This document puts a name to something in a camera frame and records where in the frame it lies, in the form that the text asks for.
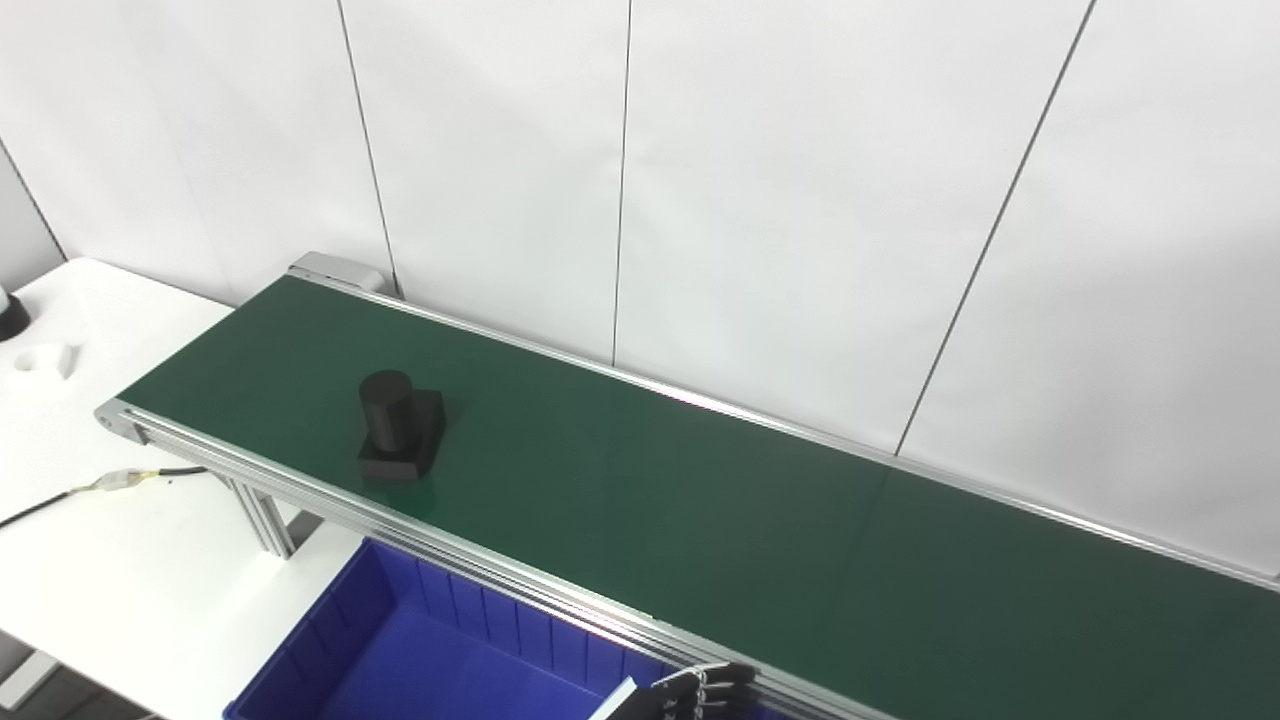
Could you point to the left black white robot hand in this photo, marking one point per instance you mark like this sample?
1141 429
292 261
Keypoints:
700 695

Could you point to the blue bin with white parts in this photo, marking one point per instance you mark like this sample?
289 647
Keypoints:
420 660

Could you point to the white block part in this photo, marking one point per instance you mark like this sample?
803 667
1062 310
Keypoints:
55 362

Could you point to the black cylinder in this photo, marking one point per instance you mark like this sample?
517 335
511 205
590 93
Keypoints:
390 420

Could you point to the aluminium conveyor leg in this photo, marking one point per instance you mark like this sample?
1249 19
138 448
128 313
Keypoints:
265 520

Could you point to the green conveyor belt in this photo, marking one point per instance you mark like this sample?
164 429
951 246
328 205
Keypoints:
300 495
700 520

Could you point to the grey conveyor end cap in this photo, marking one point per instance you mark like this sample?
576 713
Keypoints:
335 268

